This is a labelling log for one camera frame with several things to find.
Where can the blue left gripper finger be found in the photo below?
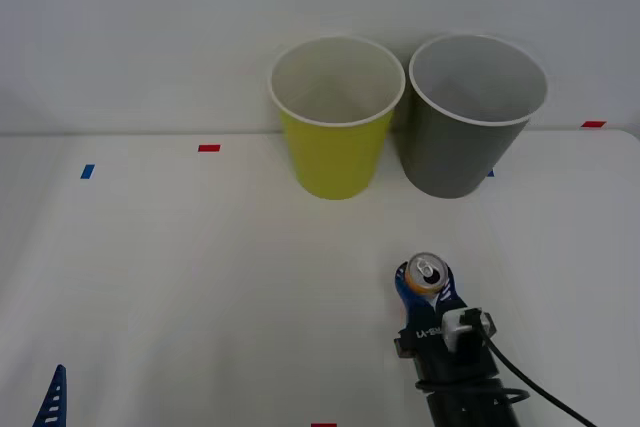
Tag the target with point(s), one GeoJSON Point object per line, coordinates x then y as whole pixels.
{"type": "Point", "coordinates": [52, 404]}

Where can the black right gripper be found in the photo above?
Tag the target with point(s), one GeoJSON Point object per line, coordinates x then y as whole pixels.
{"type": "Point", "coordinates": [422, 342]}

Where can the orange and white drink can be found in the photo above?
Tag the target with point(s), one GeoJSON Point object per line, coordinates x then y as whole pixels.
{"type": "Point", "coordinates": [425, 273]}

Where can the silver and black right arm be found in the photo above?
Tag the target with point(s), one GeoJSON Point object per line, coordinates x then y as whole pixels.
{"type": "Point", "coordinates": [465, 397]}

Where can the grey plastic waste bin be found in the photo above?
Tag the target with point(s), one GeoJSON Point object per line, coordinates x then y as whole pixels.
{"type": "Point", "coordinates": [450, 152]}

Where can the yellow-green plastic waste bin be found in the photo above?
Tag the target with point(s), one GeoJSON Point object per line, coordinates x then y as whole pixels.
{"type": "Point", "coordinates": [332, 157]}

